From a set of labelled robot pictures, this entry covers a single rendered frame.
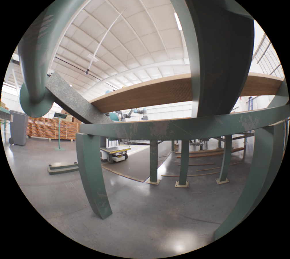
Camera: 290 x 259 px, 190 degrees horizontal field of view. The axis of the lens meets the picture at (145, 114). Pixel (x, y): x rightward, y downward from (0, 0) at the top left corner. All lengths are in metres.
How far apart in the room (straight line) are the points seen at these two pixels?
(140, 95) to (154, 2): 5.93
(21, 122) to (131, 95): 3.44
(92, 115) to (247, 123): 0.68
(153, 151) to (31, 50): 1.23
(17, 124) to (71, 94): 3.21
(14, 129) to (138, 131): 3.61
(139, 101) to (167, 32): 6.57
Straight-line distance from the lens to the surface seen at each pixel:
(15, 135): 3.66
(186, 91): 0.33
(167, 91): 0.32
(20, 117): 3.53
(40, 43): 0.17
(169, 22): 6.51
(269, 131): 0.43
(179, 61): 8.26
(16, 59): 0.64
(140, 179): 1.46
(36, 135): 5.45
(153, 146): 1.17
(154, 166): 1.25
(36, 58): 0.19
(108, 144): 2.21
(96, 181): 0.66
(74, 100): 0.50
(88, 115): 0.52
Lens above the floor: 0.78
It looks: 11 degrees up
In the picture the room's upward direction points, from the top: 1 degrees counter-clockwise
